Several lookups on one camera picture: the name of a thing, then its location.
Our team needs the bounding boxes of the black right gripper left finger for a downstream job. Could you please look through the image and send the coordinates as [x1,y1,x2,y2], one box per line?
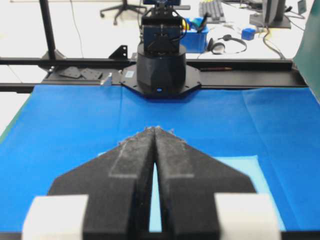
[47,127,155,240]

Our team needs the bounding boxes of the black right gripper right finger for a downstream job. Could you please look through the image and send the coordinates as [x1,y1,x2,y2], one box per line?
[154,127,256,240]

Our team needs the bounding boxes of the dark blue table cloth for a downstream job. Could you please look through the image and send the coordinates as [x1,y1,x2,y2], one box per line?
[0,85,320,232]

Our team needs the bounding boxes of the black white headphones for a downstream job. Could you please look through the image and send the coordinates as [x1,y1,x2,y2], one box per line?
[206,34,248,55]

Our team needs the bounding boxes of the blue plastic bin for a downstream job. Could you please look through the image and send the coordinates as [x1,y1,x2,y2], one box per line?
[180,17,209,54]

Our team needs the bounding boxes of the blue tape roll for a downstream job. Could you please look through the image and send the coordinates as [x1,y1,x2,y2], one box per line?
[241,27,257,41]

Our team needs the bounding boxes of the black keyboard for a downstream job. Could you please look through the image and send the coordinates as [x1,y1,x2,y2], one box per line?
[198,0,226,24]

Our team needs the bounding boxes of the black office chair base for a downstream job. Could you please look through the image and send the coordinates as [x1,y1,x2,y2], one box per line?
[99,0,147,26]

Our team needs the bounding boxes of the black monitor stand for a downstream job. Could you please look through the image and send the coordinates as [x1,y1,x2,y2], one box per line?
[249,0,291,29]

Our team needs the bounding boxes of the black metal frame rail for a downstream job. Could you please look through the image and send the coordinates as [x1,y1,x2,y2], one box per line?
[0,57,307,89]

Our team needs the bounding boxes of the black vertical frame post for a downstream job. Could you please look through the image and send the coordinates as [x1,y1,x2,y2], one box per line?
[39,0,66,60]

